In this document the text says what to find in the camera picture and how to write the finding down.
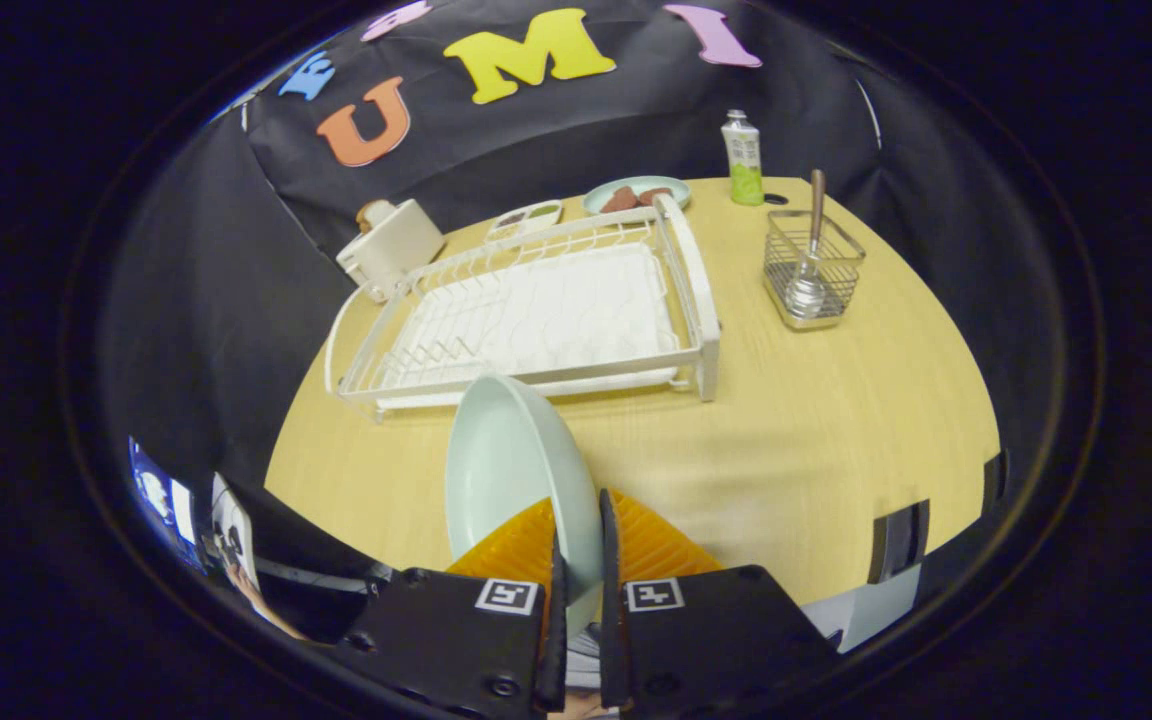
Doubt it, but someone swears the white wire dish rack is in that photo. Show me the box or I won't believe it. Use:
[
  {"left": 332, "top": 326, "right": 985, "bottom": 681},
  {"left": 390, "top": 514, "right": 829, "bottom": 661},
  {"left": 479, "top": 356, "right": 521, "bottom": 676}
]
[{"left": 324, "top": 193, "right": 722, "bottom": 413}]

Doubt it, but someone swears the white device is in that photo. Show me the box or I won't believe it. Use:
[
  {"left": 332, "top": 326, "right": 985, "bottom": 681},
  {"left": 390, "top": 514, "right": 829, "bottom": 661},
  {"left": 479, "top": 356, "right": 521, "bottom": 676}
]
[{"left": 211, "top": 475, "right": 257, "bottom": 591}]

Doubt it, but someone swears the white box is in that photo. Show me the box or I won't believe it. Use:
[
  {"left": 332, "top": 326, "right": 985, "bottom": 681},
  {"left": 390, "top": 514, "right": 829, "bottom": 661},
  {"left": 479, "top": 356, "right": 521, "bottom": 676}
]
[{"left": 801, "top": 565, "right": 922, "bottom": 653}]

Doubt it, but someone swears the computer monitor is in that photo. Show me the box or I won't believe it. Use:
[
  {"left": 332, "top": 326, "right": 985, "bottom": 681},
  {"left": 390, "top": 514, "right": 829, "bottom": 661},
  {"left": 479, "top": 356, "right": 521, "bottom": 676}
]
[{"left": 129, "top": 437, "right": 199, "bottom": 566}]

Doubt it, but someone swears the black backdrop cloth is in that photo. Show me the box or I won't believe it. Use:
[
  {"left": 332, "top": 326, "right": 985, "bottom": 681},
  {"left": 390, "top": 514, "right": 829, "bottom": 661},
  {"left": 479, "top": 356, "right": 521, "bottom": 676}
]
[{"left": 101, "top": 0, "right": 1057, "bottom": 501}]

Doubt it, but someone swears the green drink bottle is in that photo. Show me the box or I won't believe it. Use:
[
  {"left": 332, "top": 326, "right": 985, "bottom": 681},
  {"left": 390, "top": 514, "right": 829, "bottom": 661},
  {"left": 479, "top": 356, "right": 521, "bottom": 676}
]
[{"left": 720, "top": 109, "right": 766, "bottom": 207}]

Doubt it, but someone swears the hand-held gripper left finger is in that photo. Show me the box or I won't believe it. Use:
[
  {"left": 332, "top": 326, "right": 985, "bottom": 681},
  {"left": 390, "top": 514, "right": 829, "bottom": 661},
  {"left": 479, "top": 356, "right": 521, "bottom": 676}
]
[{"left": 321, "top": 497, "right": 569, "bottom": 720}]

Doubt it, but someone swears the pale green serving dish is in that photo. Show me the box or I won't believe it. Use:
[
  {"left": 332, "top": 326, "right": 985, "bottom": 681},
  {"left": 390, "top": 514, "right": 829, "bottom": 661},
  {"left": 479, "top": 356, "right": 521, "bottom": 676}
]
[{"left": 582, "top": 176, "right": 693, "bottom": 217}]

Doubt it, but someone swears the white divided sauce dish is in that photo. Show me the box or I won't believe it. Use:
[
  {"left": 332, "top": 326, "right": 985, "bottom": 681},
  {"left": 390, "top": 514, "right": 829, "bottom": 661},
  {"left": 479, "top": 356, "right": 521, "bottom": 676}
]
[{"left": 486, "top": 199, "right": 565, "bottom": 243}]

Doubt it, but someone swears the white toaster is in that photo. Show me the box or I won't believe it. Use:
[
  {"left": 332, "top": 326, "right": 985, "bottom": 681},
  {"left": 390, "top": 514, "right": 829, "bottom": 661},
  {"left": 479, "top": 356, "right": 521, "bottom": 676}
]
[{"left": 336, "top": 198, "right": 446, "bottom": 304}]

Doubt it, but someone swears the brown-handled metal spoon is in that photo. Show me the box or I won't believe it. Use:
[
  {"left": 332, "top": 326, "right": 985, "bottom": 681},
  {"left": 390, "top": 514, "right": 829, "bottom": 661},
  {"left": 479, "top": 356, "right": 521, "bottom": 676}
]
[{"left": 784, "top": 169, "right": 830, "bottom": 319}]

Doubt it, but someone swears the metal wire basket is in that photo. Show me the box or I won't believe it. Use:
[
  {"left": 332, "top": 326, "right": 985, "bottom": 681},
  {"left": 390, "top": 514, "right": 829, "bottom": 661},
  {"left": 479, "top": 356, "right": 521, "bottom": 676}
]
[{"left": 763, "top": 209, "right": 866, "bottom": 332}]

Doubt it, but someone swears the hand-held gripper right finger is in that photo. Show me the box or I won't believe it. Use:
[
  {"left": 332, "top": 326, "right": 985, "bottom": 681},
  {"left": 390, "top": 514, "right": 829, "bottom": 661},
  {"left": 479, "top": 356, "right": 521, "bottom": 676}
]
[{"left": 598, "top": 488, "right": 842, "bottom": 720}]

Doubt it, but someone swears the pale green plate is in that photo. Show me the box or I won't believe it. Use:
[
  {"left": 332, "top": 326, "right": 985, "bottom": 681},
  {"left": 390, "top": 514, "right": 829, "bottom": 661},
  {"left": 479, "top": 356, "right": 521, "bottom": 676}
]
[{"left": 444, "top": 373, "right": 605, "bottom": 636}]

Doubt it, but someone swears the dark rectangular block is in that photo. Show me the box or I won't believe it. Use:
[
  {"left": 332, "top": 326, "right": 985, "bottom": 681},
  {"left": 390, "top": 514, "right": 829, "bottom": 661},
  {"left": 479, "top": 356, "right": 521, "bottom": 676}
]
[
  {"left": 981, "top": 452, "right": 1009, "bottom": 516},
  {"left": 868, "top": 500, "right": 930, "bottom": 586}
]

